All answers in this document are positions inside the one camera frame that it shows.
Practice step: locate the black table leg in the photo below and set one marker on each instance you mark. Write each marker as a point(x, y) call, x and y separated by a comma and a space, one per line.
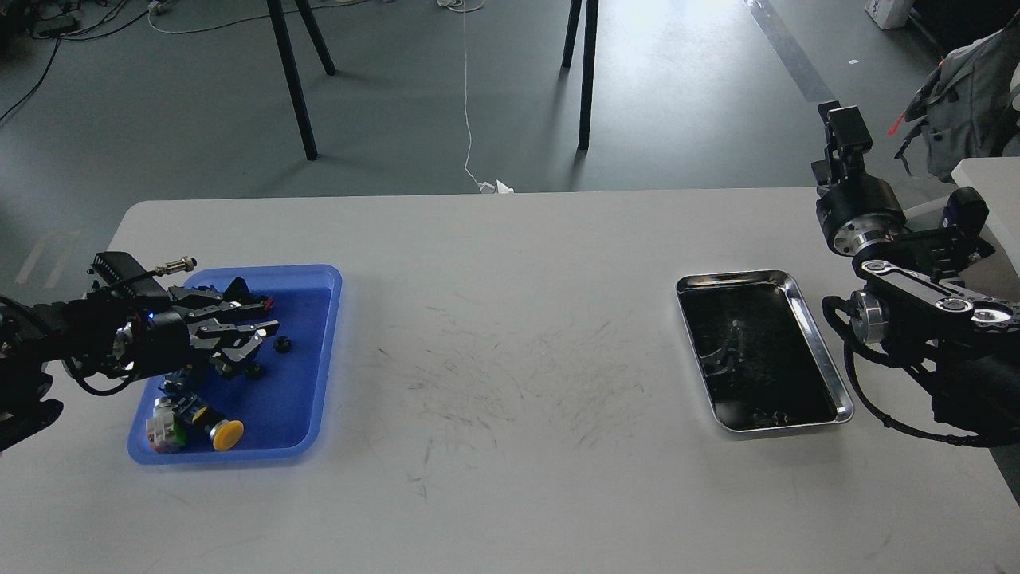
point(585, 12)
point(291, 74)

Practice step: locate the small black gear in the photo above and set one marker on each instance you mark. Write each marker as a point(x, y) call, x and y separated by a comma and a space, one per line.
point(282, 344)
point(254, 371)

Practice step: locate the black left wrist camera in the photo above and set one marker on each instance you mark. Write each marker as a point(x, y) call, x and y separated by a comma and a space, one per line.
point(127, 282)

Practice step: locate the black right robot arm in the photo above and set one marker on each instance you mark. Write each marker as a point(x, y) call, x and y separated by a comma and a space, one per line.
point(915, 312)

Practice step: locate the blue plastic tray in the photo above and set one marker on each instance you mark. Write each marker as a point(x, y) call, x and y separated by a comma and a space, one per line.
point(281, 411)

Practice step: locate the green white switch block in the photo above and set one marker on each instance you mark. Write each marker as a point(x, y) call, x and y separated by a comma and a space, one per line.
point(163, 432)

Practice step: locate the black right table leg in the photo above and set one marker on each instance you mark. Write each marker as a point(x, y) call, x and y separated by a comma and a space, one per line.
point(585, 12)

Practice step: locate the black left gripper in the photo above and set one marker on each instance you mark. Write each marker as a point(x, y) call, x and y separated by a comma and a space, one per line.
point(161, 343)

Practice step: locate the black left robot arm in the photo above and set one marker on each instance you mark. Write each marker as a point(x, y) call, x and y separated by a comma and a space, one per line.
point(82, 335)

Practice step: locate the grey backpack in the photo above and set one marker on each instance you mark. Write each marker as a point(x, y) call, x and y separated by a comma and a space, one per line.
point(968, 106)

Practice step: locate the black left table leg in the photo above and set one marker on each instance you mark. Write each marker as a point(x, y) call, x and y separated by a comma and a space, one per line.
point(291, 74)

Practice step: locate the black red industrial part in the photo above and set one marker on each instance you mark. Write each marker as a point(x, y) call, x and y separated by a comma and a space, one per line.
point(239, 294)

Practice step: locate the white side table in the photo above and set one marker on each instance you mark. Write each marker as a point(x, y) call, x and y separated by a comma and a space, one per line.
point(997, 180)

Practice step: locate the white cardboard box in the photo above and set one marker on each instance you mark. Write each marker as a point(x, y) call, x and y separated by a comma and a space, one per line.
point(888, 14)

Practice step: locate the yellow push button switch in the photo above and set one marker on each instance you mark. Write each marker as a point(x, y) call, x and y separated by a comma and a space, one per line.
point(223, 433)

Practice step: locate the silver metal tray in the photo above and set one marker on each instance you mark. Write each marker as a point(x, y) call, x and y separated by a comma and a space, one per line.
point(763, 362)

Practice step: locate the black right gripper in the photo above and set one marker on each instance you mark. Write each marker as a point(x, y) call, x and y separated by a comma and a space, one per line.
point(853, 212)

